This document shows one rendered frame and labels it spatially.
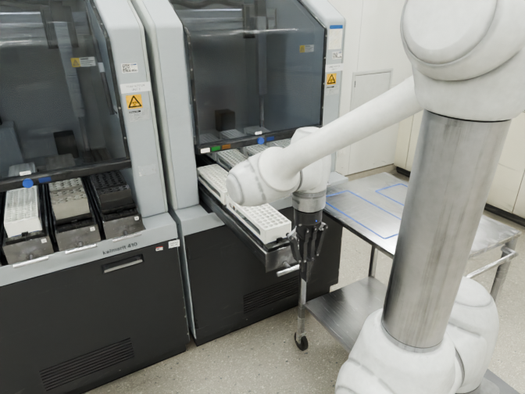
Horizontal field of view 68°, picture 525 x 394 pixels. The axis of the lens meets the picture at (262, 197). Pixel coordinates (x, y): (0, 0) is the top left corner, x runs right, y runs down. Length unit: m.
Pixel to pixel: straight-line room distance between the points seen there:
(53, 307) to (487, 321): 1.36
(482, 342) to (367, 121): 0.47
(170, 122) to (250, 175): 0.74
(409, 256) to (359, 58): 2.91
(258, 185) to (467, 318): 0.47
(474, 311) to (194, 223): 1.07
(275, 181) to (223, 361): 1.30
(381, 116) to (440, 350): 0.41
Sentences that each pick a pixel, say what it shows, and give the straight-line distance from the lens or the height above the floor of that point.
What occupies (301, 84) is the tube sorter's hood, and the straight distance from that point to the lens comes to 1.72.
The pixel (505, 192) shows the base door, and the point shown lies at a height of 0.22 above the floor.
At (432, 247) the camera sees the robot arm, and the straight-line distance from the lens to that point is 0.58.
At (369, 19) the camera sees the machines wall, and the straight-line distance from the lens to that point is 3.45.
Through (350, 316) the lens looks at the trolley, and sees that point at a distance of 1.80.
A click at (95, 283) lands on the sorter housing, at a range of 1.61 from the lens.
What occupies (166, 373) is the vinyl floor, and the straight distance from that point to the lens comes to 1.98.
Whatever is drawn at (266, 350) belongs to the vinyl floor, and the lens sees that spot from 2.01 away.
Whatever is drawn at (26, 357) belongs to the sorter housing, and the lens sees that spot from 1.77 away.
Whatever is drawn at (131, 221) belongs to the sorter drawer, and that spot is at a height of 0.78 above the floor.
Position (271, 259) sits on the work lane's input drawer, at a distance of 1.22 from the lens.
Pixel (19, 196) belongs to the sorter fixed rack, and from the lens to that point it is 1.70.
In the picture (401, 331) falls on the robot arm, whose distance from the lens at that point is 0.68.
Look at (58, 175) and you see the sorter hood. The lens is 1.48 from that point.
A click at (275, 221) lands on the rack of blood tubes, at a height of 0.87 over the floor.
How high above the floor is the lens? 1.48
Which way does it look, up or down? 26 degrees down
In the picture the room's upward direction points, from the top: 1 degrees counter-clockwise
